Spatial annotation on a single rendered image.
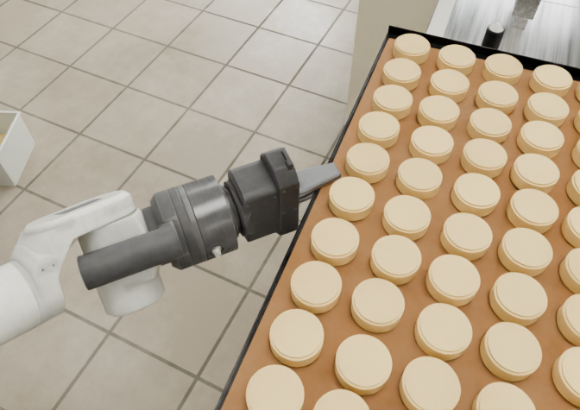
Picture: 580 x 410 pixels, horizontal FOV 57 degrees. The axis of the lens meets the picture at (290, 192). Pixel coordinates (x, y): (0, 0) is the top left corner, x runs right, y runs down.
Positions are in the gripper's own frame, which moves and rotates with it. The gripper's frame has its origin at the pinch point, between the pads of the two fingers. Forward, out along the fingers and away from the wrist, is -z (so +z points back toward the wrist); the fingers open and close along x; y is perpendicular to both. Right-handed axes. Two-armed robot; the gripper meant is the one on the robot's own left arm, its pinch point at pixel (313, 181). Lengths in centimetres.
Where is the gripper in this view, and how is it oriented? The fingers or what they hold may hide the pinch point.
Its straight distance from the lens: 62.1
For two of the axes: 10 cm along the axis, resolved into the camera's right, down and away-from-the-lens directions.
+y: -4.0, -7.3, 5.5
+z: -9.2, 3.2, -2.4
